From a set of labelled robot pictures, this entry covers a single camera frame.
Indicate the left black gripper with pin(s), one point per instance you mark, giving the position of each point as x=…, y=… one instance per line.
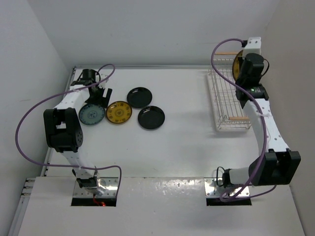
x=101, y=100

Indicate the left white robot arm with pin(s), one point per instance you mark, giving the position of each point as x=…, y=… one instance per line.
x=85, y=104

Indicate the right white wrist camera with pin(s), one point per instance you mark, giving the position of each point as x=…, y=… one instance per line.
x=253, y=46

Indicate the aluminium table rail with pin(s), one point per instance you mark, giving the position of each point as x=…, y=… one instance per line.
x=28, y=185
x=245, y=69

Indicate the blue floral green plate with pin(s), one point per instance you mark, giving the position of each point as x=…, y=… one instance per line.
x=91, y=114

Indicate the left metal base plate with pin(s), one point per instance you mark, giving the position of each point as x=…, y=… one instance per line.
x=109, y=188

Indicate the black plate rear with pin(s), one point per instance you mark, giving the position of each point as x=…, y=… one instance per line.
x=139, y=97

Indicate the yellow patterned plate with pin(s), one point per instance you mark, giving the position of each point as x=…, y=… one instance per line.
x=237, y=64
x=118, y=112

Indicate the black plate front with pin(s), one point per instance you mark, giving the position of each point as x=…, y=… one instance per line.
x=151, y=117

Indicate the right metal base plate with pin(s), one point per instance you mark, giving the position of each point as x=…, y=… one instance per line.
x=213, y=190

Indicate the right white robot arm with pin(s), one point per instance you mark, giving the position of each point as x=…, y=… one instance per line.
x=277, y=163

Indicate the black plate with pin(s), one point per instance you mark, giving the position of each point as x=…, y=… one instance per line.
x=139, y=97
x=151, y=117

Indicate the wire dish rack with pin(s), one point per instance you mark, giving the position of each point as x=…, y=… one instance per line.
x=223, y=62

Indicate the right aluminium table rail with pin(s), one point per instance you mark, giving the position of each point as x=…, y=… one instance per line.
x=245, y=69

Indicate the metal base plate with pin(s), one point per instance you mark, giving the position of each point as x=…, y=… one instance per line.
x=213, y=190
x=109, y=188

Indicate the left aluminium table rail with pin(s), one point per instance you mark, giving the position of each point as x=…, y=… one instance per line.
x=28, y=185

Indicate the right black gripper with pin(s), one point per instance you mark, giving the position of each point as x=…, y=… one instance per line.
x=240, y=61

